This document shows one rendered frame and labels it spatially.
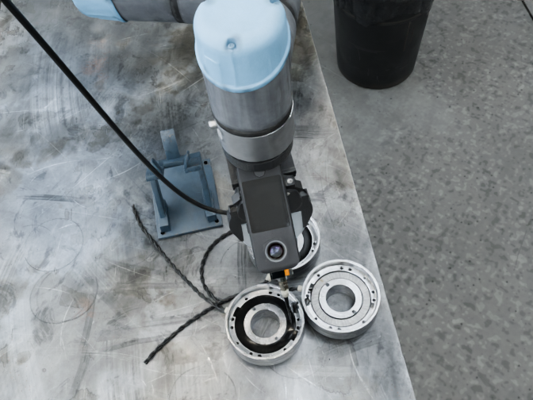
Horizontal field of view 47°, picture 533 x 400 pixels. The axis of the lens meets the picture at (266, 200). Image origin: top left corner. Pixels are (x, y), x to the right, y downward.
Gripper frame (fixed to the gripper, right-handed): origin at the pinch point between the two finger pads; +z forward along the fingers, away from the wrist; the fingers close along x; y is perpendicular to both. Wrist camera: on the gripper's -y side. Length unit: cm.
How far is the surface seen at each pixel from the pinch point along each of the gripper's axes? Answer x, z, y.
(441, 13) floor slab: -85, 94, 128
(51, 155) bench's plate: 32.4, 13.0, 32.8
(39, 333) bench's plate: 34.8, 12.9, 1.5
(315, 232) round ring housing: -6.5, 10.1, 6.1
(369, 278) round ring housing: -11.9, 10.1, -2.8
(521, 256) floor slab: -71, 93, 28
